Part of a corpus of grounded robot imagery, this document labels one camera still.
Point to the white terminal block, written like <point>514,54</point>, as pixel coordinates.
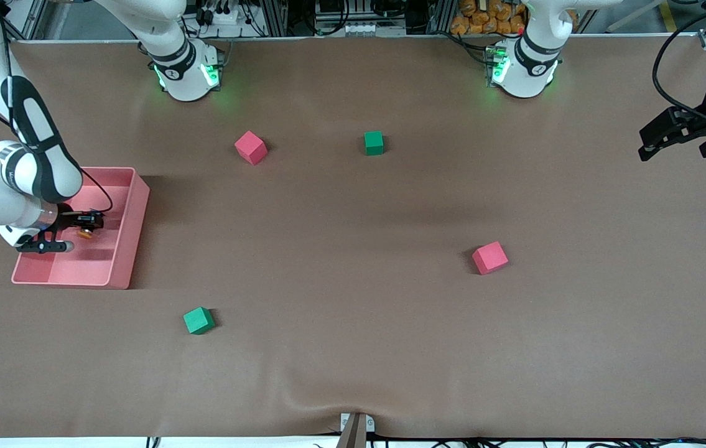
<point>365,28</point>

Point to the grey metal table bracket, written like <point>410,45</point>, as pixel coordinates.
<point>369,423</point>

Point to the orange capped push button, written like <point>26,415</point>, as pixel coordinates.
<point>85,234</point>

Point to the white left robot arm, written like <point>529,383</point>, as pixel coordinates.
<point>524,78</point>

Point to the pile of orange objects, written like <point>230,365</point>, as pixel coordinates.
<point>483,22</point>

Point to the pink plastic bin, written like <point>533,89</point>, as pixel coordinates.
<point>97,261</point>

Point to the white power strip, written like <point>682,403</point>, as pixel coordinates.
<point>222,17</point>

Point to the brown table mat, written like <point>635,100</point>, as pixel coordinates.
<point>352,342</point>

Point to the brown camera pole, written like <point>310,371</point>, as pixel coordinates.
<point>352,435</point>

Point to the pink foam cube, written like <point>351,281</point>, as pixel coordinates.
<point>250,148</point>
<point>489,258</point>

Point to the aluminium frame post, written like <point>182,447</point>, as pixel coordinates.
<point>440,15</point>
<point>275,17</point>

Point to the green foam cube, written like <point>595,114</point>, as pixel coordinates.
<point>198,321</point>
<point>374,143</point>

